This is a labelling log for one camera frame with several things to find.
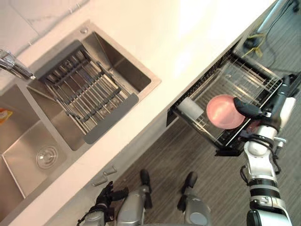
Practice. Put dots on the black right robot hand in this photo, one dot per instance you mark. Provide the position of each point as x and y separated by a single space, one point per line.
250 110

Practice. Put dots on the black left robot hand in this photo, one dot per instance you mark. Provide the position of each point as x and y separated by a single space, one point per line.
107 197

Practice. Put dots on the pink round cup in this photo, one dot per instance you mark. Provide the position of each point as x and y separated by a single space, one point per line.
221 113

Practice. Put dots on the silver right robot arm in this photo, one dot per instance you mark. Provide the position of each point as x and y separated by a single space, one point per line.
261 162

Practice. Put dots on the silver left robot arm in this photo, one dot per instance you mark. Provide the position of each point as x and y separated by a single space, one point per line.
95 217

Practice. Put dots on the white cylindrical cup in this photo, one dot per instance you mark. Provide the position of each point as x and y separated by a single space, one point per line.
190 108

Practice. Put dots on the round metal sink strainer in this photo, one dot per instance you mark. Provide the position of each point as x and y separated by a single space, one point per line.
47 156

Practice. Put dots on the grey sink drying rack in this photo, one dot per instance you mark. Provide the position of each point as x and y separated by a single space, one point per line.
110 122

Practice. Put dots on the black dishwasher drawer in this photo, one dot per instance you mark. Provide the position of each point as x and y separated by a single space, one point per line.
169 116

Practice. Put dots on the stainless steel double sink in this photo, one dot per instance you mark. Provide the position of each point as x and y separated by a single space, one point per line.
21 146

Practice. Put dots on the round metal sink cap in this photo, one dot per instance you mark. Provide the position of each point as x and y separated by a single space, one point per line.
83 30

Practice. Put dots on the silver left robot leg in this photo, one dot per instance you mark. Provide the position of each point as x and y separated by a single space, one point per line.
134 204

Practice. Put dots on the silver robot leg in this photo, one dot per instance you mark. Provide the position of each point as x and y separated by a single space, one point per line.
195 207
134 204

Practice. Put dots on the silver right robot leg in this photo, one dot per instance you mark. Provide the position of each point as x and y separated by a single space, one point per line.
195 207

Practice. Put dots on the grey metal stand leg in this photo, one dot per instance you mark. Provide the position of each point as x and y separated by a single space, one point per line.
270 16

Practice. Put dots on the orange sponge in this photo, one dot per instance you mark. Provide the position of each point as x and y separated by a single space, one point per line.
4 116

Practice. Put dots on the chrome kitchen faucet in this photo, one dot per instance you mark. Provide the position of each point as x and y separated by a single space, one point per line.
16 67

